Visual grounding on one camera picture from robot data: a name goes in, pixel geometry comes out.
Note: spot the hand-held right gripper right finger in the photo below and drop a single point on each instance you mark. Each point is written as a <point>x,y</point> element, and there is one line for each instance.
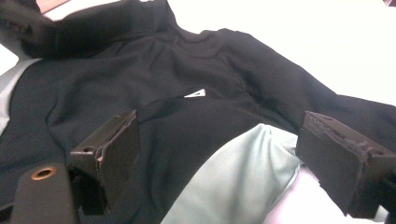
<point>336,161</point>

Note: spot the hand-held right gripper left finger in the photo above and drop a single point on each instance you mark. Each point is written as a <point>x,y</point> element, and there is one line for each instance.
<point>115,155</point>

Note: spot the black and mint green shirt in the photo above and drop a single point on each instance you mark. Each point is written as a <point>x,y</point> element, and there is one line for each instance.
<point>155,68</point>

